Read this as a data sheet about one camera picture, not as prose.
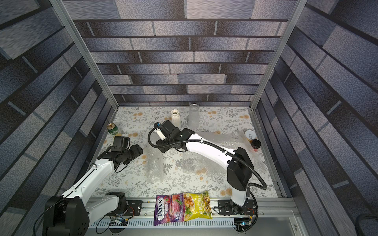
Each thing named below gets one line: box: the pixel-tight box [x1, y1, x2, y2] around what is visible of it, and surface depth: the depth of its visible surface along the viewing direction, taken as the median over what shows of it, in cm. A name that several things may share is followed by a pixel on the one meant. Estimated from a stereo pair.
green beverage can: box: [106, 122, 119, 136], surface depth 97 cm
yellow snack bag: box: [183, 190, 213, 222], surface depth 73 cm
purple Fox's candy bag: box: [154, 192, 185, 227], surface depth 73 cm
